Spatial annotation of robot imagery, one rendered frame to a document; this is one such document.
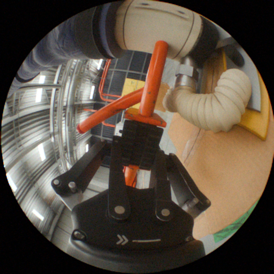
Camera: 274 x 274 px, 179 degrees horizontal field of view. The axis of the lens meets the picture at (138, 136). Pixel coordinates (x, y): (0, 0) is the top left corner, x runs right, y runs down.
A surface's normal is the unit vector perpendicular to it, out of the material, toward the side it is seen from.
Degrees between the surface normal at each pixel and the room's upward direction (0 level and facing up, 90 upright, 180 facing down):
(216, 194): 0
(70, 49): 96
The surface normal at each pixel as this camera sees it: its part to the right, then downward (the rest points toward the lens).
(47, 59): 0.14, 0.99
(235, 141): -0.97, -0.22
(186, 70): -0.51, 0.22
